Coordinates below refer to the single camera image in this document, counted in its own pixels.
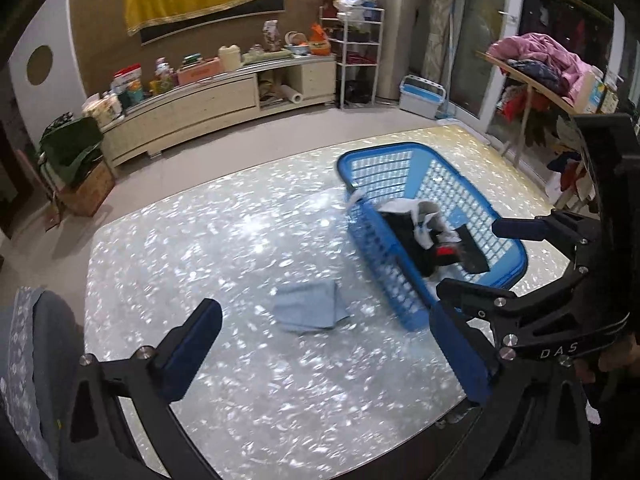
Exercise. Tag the grey blue cloth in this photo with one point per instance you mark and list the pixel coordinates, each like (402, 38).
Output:
(310, 307)

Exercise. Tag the cream plastic jar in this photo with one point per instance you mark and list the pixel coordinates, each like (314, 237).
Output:
(230, 59)

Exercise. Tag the patterned curtain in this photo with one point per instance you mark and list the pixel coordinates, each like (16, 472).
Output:
(445, 25)

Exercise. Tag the grey patterned chair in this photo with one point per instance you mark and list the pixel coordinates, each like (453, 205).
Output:
(30, 360)

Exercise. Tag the red white snack box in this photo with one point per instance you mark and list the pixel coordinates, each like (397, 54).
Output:
(127, 80)

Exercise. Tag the white grey garment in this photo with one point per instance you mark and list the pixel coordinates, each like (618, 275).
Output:
(425, 212)

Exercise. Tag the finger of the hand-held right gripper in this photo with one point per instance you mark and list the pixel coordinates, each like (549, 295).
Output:
(525, 228)
(475, 294)

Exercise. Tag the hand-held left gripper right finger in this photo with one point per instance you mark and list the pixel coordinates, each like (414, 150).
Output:
(460, 355)

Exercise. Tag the white paper roll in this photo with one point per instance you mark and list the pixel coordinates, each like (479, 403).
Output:
(293, 95)

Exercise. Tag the cardboard box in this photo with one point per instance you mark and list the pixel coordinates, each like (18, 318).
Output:
(90, 192)

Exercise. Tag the dark green bag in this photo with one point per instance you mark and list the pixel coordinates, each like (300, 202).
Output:
(70, 145)

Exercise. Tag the orange bag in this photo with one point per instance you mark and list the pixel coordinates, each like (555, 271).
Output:
(320, 40)

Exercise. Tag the pink clothes pile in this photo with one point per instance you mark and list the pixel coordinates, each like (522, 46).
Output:
(540, 47)

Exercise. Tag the pink box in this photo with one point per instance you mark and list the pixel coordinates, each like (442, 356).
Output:
(198, 72)

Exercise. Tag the person's right hand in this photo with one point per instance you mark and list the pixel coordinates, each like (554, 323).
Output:
(612, 360)

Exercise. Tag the white cloth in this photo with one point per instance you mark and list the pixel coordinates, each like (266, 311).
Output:
(439, 282)

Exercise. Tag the beige low cabinet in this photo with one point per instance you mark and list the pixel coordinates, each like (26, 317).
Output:
(200, 107)

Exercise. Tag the blue white storage box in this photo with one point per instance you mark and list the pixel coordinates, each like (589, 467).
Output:
(420, 102)

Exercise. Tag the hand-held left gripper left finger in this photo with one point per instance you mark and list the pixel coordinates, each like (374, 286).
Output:
(195, 350)

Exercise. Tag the wooden clothes shelf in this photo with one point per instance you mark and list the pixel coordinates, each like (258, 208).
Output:
(530, 87)

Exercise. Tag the blue plastic basket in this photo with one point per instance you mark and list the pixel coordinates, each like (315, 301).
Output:
(380, 152)

